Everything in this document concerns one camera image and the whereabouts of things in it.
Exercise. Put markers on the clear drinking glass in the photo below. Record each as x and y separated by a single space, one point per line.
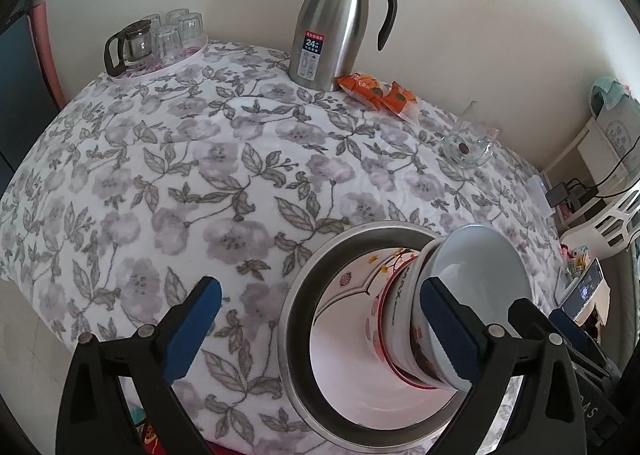
151 24
176 16
191 30
167 46

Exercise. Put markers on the yellow flower plate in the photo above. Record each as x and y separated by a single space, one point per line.
345 300

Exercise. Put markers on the strawberry print red-rimmed bowl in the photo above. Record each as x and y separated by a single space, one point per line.
372 322

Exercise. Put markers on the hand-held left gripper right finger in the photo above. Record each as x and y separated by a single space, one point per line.
452 330

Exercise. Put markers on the black charger adapter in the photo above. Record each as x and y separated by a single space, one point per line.
562 195

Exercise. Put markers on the small colourful trinkets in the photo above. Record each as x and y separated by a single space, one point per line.
575 257

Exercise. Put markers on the orange snack packet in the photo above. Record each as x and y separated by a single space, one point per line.
400 100
360 87

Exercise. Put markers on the white shelf rack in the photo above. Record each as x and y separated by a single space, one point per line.
607 220

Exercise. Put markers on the stainless steel basin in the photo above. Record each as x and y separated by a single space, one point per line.
295 335

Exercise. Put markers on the pink upright strip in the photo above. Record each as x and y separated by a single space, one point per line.
47 55

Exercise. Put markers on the white printed storage bag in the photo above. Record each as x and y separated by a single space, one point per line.
617 120

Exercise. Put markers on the white plastic case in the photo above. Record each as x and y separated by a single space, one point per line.
540 192

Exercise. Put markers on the white round tray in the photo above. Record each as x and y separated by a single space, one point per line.
192 55

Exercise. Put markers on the grey floral blanket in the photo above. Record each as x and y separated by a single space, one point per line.
200 185

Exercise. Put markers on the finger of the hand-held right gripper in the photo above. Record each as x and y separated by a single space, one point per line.
525 316
570 332

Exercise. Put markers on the dark blue cabinet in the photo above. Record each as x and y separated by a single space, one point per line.
22 100

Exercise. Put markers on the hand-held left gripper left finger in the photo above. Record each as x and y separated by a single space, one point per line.
192 325

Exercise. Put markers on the white square bowl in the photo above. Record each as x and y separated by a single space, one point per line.
400 307

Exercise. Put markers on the smartphone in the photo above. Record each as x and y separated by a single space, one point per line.
585 287

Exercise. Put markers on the stainless steel thermos jug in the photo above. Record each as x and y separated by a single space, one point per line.
330 25

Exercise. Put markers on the small pale blue bowl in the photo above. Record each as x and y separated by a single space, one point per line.
475 275

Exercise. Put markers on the clear glass mug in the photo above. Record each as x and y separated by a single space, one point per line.
467 142

